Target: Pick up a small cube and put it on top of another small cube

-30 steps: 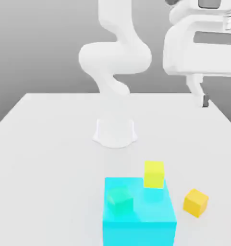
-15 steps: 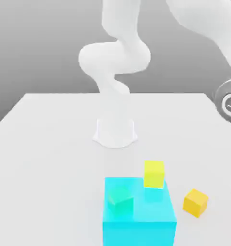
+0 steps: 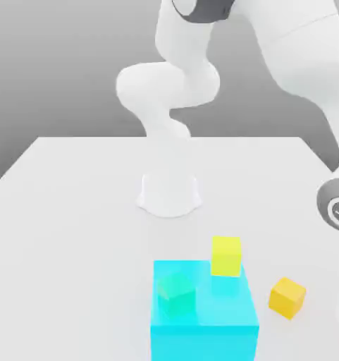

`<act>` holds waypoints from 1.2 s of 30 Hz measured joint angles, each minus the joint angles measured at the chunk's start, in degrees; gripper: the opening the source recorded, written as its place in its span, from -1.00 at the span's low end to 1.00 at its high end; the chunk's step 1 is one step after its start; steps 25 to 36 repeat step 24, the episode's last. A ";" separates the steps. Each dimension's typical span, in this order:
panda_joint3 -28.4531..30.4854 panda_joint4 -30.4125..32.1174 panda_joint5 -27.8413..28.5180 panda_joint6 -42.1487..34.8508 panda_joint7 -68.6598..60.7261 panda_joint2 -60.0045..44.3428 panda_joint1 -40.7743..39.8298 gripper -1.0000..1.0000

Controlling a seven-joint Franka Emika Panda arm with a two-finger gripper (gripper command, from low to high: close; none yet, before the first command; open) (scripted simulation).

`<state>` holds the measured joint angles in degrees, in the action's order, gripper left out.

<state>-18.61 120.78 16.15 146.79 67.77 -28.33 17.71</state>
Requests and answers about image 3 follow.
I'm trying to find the small yellow cube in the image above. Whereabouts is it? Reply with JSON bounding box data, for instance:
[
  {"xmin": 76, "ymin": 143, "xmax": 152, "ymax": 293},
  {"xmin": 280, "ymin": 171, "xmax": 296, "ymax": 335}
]
[{"xmin": 210, "ymin": 235, "xmax": 242, "ymax": 278}]

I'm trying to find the small orange cube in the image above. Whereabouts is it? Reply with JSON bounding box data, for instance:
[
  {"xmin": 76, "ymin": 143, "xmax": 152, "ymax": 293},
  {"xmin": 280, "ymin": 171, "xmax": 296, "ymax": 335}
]
[{"xmin": 268, "ymin": 276, "xmax": 307, "ymax": 321}]

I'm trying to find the large cyan box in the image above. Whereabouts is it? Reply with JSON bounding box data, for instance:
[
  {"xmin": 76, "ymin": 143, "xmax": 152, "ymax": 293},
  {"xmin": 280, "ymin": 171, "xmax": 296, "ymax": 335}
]
[{"xmin": 149, "ymin": 259, "xmax": 261, "ymax": 361}]

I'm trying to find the small turquoise cube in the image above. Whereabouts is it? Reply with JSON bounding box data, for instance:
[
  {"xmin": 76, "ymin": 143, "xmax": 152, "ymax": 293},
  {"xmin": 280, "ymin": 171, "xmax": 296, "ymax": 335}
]
[{"xmin": 156, "ymin": 271, "xmax": 197, "ymax": 319}]

